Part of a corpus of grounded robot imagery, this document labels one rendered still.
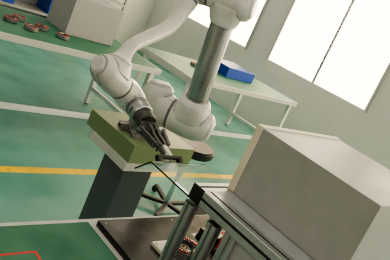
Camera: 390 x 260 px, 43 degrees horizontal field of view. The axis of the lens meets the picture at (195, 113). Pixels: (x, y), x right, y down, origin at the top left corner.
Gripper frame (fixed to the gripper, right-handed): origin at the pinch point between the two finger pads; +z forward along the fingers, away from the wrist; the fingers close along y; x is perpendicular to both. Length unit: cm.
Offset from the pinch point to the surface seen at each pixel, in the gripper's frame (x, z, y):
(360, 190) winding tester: 46, 60, 6
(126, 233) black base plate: -21.5, 16.4, 12.9
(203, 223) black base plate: -22.8, 12.5, -26.9
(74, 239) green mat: -23.4, 16.1, 31.3
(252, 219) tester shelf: 22, 48, 14
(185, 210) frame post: 8.8, 33.2, 18.4
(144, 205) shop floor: -130, -92, -119
